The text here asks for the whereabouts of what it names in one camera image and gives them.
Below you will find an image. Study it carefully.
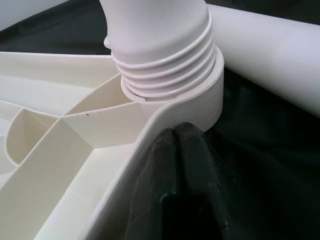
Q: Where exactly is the white plastic children table top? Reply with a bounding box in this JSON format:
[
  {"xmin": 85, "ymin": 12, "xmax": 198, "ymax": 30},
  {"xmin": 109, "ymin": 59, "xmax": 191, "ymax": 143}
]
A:
[{"xmin": 0, "ymin": 46, "xmax": 225, "ymax": 240}]

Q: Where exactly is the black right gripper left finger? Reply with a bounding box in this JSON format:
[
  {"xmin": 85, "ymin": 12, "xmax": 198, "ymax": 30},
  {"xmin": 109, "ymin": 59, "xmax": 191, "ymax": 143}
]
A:
[{"xmin": 129, "ymin": 127, "xmax": 181, "ymax": 240}]

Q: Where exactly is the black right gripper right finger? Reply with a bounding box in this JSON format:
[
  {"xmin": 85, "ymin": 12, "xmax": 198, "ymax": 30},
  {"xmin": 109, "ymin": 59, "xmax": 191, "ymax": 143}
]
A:
[{"xmin": 174, "ymin": 121, "xmax": 242, "ymax": 240}]

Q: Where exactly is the white plastic table leg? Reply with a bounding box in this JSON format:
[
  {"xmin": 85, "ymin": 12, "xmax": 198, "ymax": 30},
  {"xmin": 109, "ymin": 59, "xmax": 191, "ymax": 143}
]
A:
[
  {"xmin": 103, "ymin": 0, "xmax": 218, "ymax": 103},
  {"xmin": 207, "ymin": 3, "xmax": 320, "ymax": 118}
]

